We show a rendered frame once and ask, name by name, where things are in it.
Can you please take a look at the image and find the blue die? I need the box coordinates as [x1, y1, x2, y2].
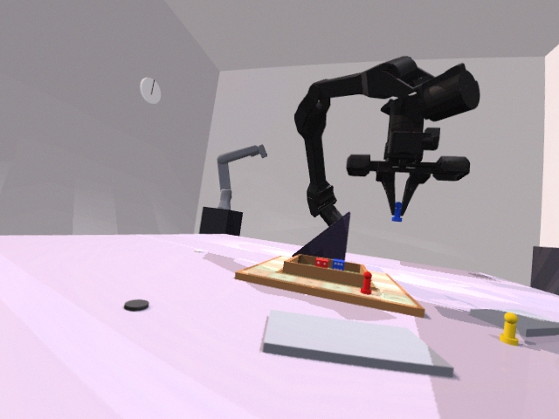
[332, 259, 345, 271]

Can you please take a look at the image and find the red die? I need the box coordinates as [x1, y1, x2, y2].
[315, 258, 328, 268]

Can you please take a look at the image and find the yellow pawn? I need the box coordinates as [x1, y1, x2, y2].
[500, 313, 518, 346]

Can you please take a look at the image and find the orange board border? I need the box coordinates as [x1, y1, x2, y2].
[234, 256, 425, 318]

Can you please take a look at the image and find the blue game pawn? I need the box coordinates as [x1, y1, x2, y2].
[392, 202, 402, 222]

